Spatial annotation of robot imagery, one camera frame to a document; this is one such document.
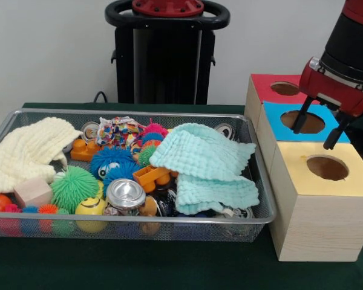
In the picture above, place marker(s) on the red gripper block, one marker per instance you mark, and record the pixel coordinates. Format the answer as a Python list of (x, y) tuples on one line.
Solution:
[(335, 90)]

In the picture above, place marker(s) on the mint knitted cloth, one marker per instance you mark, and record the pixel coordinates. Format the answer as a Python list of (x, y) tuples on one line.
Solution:
[(199, 157)]

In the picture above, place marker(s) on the cream knitted cloth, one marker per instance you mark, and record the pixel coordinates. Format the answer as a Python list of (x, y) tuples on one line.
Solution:
[(18, 157)]

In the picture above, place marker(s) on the wooden box with three holes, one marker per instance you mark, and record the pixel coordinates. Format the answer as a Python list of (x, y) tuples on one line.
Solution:
[(320, 217)]

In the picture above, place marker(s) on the orange toy building block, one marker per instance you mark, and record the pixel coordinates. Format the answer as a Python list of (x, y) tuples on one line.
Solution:
[(148, 178)]

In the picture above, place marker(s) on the crushed silver can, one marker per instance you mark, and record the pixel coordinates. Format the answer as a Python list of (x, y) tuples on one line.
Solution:
[(125, 193)]

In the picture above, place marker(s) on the blue spiky ball with eyes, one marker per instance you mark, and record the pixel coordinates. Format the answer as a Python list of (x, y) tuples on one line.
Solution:
[(109, 160)]

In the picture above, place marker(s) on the small orange toy block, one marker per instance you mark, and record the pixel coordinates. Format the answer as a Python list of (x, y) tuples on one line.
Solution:
[(84, 151)]

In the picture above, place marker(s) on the yellow smiley ball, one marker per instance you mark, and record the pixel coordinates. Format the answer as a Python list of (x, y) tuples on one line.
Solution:
[(90, 208)]

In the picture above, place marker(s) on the green spiky rubber ball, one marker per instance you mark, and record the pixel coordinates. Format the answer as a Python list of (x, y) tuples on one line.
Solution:
[(75, 187)]

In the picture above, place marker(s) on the plain wooden block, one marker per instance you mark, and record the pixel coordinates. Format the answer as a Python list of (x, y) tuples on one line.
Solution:
[(33, 191)]

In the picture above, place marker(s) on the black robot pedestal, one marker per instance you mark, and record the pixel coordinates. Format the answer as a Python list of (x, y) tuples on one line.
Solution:
[(169, 60)]

